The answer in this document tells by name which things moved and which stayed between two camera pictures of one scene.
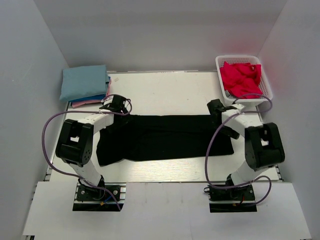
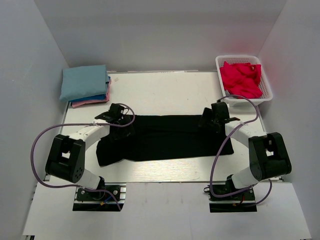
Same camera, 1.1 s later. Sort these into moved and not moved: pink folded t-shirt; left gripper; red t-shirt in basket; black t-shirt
Moved: left gripper
Not moved: pink folded t-shirt; black t-shirt; red t-shirt in basket
